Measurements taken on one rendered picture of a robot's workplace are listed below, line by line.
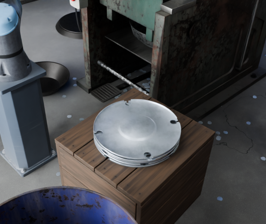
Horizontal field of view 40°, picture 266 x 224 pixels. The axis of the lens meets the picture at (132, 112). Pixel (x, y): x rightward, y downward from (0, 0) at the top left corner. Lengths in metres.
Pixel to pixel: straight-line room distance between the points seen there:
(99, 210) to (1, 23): 0.67
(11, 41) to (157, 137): 0.58
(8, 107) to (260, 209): 1.05
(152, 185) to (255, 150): 0.80
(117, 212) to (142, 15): 0.90
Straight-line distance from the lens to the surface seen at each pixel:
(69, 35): 2.53
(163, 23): 1.39
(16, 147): 1.54
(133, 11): 1.59
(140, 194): 1.07
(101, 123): 1.23
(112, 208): 0.92
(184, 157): 1.18
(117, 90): 1.75
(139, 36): 1.74
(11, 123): 1.45
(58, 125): 1.82
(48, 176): 1.60
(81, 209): 0.99
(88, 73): 1.95
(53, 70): 2.14
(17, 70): 1.34
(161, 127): 1.22
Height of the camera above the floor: 1.20
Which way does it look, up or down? 40 degrees down
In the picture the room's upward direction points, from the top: 2 degrees clockwise
